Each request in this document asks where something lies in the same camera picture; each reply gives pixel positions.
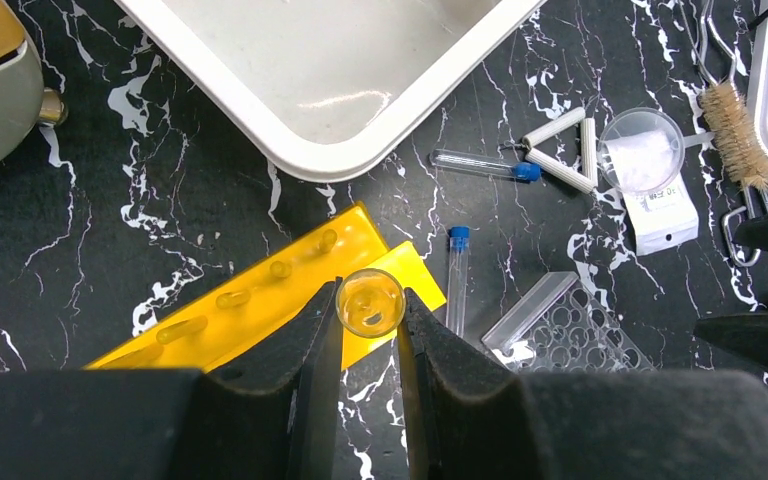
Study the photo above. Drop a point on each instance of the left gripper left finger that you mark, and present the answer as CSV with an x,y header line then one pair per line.
x,y
267,414

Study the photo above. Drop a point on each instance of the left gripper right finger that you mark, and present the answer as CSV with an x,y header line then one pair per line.
x,y
467,417

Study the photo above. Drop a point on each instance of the yellow test tube rack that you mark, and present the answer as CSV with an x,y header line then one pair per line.
x,y
231,319

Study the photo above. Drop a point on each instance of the glass test tube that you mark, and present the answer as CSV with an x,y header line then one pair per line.
x,y
371,303

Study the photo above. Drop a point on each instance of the blue capped test tube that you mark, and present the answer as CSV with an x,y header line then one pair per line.
x,y
459,237
483,165

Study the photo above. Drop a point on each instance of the white paper packet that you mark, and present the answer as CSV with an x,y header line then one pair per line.
x,y
663,219

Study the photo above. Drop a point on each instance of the clear acrylic tube rack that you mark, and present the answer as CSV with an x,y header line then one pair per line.
x,y
558,325

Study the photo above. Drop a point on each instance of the test tube brush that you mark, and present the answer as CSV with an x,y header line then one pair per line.
x,y
725,110

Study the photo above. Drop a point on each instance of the clear plastic funnel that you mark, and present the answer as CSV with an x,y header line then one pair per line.
x,y
642,150

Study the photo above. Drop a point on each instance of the white clay triangle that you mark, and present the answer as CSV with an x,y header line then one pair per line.
x,y
564,148

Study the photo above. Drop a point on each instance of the beige plastic bin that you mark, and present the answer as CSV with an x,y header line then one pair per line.
x,y
327,89

